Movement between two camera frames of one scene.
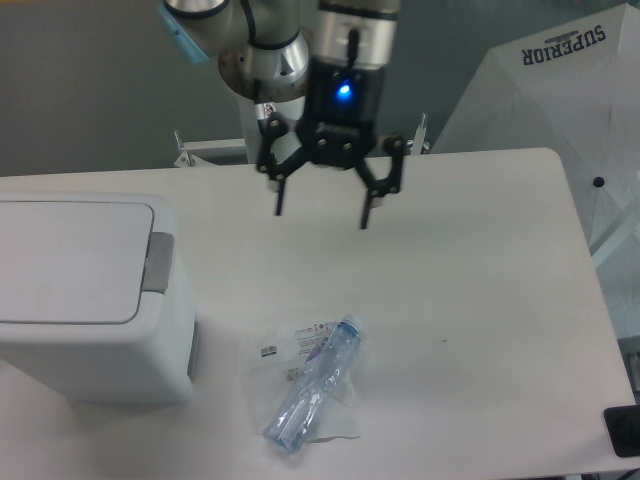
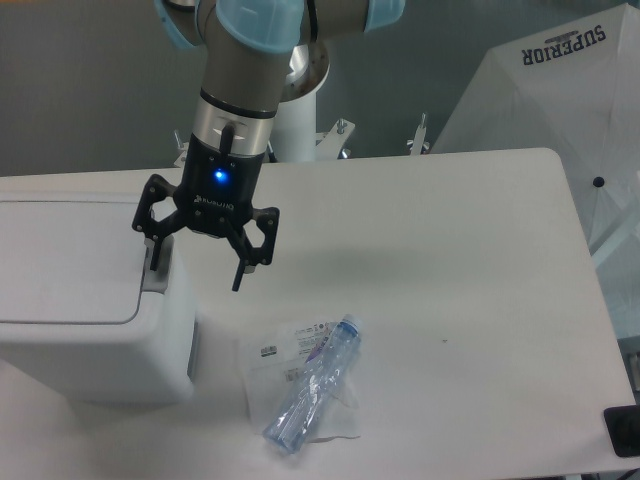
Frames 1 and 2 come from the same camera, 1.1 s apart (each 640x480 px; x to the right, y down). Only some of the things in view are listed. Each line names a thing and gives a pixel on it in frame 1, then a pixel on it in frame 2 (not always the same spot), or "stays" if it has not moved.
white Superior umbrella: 574,90 stays
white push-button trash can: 96,305 stays
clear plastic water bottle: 293,419 stays
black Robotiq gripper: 336,131 -> 215,193
